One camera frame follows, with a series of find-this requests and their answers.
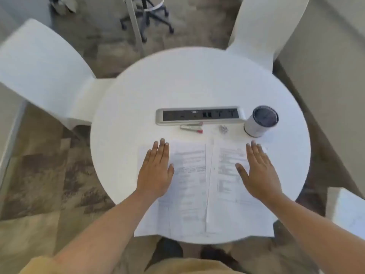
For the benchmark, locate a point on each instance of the person's right forearm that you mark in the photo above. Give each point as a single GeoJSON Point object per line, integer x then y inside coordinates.
{"type": "Point", "coordinates": [313, 234]}

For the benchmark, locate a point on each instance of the white plastic chair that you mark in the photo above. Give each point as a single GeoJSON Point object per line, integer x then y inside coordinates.
{"type": "Point", "coordinates": [265, 25]}
{"type": "Point", "coordinates": [42, 62]}
{"type": "Point", "coordinates": [348, 211]}

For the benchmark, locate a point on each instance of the person's left shoe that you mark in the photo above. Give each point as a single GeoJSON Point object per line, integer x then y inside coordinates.
{"type": "Point", "coordinates": [168, 251]}

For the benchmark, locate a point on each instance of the printed paper stack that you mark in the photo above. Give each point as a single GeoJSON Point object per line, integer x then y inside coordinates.
{"type": "Point", "coordinates": [225, 196]}
{"type": "Point", "coordinates": [155, 222]}

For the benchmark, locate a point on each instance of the silver table power socket strip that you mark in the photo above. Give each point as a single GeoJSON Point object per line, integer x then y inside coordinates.
{"type": "Point", "coordinates": [199, 114]}

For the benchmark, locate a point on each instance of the person's right shoe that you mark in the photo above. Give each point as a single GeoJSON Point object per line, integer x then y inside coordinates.
{"type": "Point", "coordinates": [216, 255]}

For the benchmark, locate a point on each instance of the black swivel office chair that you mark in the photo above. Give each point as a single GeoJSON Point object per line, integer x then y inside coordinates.
{"type": "Point", "coordinates": [146, 25]}

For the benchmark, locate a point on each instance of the long white table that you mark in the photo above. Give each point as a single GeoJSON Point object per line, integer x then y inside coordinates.
{"type": "Point", "coordinates": [134, 25]}

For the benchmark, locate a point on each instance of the person's shoe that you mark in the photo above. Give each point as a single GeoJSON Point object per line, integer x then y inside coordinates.
{"type": "Point", "coordinates": [168, 251]}
{"type": "Point", "coordinates": [216, 255]}

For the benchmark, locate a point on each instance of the small cardboard box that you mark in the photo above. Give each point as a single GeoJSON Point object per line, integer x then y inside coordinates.
{"type": "Point", "coordinates": [67, 4]}

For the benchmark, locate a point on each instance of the person's left forearm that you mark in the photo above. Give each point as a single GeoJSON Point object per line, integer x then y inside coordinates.
{"type": "Point", "coordinates": [114, 231]}

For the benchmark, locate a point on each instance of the person's right hand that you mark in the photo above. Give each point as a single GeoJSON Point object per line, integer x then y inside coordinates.
{"type": "Point", "coordinates": [262, 176]}

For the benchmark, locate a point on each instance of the person's left hand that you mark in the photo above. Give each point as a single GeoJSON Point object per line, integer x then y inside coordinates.
{"type": "Point", "coordinates": [154, 174]}

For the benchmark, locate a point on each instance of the person's yellow shirt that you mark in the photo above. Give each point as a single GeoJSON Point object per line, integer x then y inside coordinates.
{"type": "Point", "coordinates": [185, 268]}

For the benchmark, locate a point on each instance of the silver stapler with pink ends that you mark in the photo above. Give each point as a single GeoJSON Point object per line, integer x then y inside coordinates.
{"type": "Point", "coordinates": [189, 128]}

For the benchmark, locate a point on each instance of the white wrapped mesh pen holder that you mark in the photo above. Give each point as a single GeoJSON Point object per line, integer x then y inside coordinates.
{"type": "Point", "coordinates": [255, 125]}

